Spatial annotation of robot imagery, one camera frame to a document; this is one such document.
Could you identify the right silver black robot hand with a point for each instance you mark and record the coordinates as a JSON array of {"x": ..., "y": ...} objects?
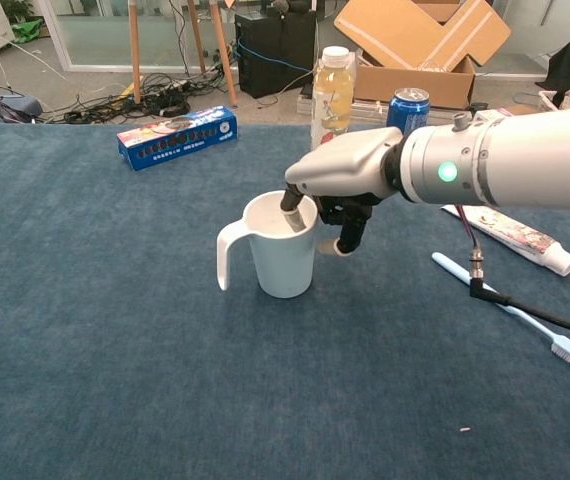
[{"x": 345, "y": 160}]

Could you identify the light blue toothbrush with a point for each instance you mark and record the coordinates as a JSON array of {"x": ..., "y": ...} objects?
[{"x": 447, "y": 262}]

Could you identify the floral toothpaste tube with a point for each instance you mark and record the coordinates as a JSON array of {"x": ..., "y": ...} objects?
[{"x": 525, "y": 235}]

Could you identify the yellow drink bottle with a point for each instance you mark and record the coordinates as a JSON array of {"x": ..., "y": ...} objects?
[{"x": 332, "y": 90}]

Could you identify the blue soda can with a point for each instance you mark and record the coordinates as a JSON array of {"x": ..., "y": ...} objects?
[{"x": 407, "y": 112}]

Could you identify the black computer tower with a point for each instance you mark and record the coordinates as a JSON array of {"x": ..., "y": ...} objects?
[{"x": 275, "y": 50}]

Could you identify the open cardboard box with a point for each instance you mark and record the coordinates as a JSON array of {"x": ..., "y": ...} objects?
[{"x": 415, "y": 30}]

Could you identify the wooden easel leg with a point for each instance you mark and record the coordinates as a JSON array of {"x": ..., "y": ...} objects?
[
  {"x": 196, "y": 35},
  {"x": 222, "y": 55},
  {"x": 135, "y": 50}
]

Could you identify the blue cookie box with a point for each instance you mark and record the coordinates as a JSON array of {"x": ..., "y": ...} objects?
[{"x": 180, "y": 142}]

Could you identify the white plastic basket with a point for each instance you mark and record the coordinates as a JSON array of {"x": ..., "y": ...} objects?
[{"x": 547, "y": 100}]

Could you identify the blue table mat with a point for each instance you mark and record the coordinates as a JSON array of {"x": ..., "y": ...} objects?
[{"x": 115, "y": 325}]

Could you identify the blue grey machine base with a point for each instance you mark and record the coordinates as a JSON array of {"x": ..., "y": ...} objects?
[{"x": 15, "y": 107}]

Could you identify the green bag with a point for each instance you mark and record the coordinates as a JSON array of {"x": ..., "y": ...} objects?
[{"x": 27, "y": 31}]

